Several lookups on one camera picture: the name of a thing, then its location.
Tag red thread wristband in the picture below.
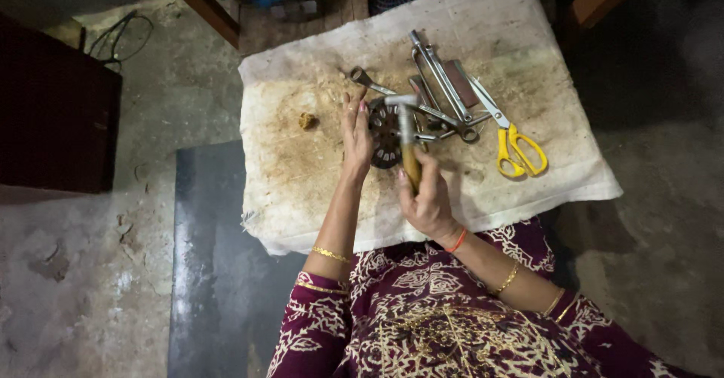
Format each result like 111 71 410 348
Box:
445 226 469 254

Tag stained white cloth pad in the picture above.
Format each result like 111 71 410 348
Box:
238 0 624 256

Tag maroon patterned dress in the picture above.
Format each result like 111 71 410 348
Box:
266 216 710 378

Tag silver combination wrench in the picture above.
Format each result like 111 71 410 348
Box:
349 65 481 144

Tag long silver metal tongs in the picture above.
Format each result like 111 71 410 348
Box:
408 30 477 124

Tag gold bangle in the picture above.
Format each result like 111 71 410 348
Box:
311 246 353 265
489 262 520 297

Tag dark red cabinet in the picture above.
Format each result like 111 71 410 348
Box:
0 12 123 196

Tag person's right hand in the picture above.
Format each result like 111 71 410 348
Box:
397 150 465 246

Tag reddish brown flat file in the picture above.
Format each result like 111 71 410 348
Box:
442 59 481 110

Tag black cable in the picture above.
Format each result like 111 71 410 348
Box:
85 9 155 67

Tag flat silver metal bar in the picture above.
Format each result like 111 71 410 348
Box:
408 74 437 114

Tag wooden handled steel hammer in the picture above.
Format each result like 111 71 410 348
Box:
384 93 424 193

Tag dark round perforated metal disc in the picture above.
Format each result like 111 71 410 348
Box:
368 96 422 170

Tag dark grey metal sheet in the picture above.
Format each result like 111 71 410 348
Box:
167 139 308 378

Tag person's left hand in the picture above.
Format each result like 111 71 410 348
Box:
341 86 375 184

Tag yellow handled scissors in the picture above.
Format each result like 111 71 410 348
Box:
463 73 549 179

